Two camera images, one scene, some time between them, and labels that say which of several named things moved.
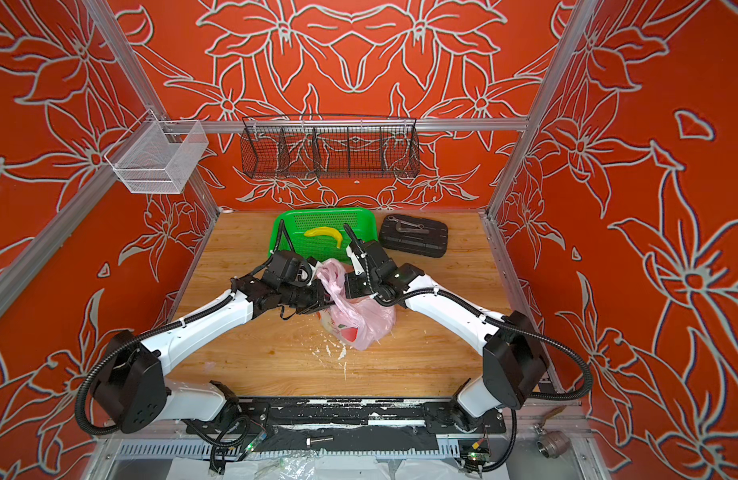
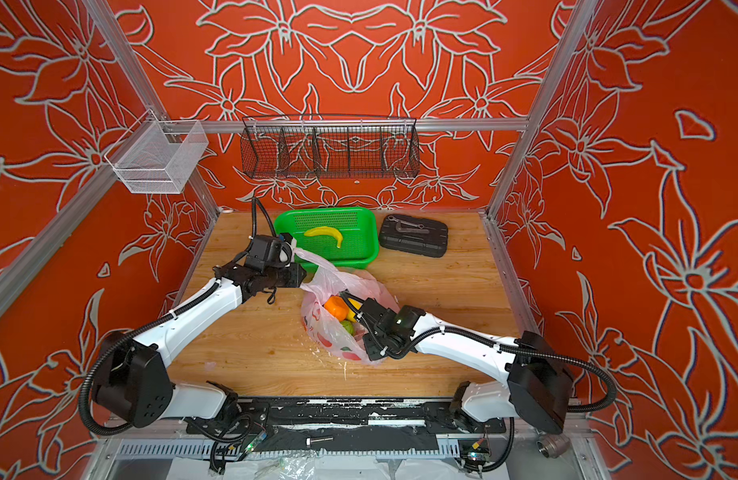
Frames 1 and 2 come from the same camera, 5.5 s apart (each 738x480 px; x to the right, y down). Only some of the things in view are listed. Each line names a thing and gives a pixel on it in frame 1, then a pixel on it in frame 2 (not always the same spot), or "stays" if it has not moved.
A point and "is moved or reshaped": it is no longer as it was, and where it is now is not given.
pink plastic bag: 355,322 is moved or reshaped
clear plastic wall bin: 158,156 stays
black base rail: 325,424 stays
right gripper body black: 357,285 -> 375,346
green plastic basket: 319,232 stays
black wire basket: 329,146 stays
